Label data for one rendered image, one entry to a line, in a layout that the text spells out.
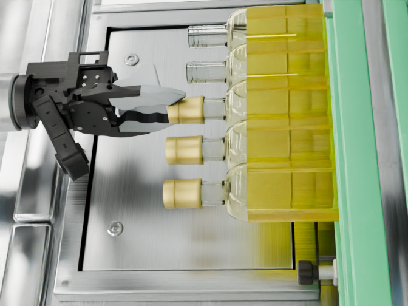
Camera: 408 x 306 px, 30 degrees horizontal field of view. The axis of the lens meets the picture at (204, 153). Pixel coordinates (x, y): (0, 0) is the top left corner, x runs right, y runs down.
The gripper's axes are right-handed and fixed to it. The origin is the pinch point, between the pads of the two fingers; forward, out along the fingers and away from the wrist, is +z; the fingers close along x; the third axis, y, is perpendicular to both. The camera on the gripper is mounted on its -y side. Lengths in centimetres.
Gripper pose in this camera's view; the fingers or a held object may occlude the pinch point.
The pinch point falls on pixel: (176, 110)
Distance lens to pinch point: 94.9
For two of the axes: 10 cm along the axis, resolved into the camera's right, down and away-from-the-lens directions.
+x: 1.0, 5.3, 8.4
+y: 0.3, -8.5, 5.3
